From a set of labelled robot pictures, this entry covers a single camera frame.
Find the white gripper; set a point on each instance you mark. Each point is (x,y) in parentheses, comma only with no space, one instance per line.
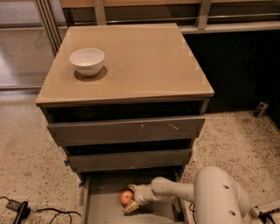
(142,193)

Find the red apple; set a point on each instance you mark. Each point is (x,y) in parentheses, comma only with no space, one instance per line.
(126,197)

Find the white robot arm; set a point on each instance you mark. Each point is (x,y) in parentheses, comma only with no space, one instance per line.
(217,197)

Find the grey bottom drawer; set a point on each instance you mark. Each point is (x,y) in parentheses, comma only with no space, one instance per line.
(103,191)

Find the grey drawer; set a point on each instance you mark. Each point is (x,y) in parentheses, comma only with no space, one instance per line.
(129,160)
(126,131)
(103,191)

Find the grey middle drawer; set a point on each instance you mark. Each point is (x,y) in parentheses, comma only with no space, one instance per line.
(129,160)

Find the grey top drawer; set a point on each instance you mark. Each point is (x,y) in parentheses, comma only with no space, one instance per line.
(126,131)

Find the grey drawer cabinet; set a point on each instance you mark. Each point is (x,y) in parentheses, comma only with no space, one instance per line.
(149,71)

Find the black power adapter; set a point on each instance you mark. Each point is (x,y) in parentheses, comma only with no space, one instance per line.
(21,208)

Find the white power strip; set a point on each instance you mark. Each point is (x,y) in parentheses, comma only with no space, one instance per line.
(271,207)

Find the white ceramic bowl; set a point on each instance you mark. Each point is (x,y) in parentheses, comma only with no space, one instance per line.
(87,61)

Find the small grey floor device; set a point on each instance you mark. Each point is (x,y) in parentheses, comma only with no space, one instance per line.
(260,110)

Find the metal railing frame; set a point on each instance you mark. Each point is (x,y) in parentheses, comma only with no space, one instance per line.
(191,16)

